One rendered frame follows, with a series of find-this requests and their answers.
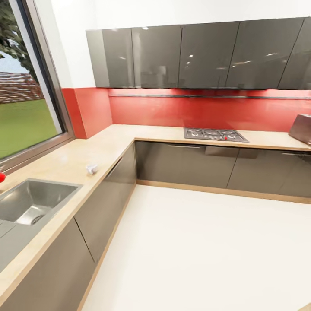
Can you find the burner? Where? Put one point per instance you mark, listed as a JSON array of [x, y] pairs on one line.
[[213, 134]]

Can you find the coffee cup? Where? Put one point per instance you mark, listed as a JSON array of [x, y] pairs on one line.
[[91, 168]]

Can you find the fixed window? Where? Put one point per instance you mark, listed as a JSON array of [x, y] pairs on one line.
[[34, 119]]

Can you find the countertop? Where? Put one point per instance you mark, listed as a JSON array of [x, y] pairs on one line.
[[66, 164], [257, 139]]

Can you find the microwave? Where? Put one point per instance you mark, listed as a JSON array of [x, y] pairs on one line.
[[301, 128]]

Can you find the drop in sink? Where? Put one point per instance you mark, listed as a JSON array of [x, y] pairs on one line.
[[26, 209]]

